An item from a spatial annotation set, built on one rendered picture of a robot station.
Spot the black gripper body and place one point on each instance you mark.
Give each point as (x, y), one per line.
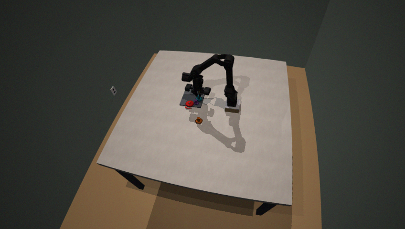
(198, 87)

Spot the orange gear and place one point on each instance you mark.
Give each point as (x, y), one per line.
(198, 120)

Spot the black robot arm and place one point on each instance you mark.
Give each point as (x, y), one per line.
(196, 77)

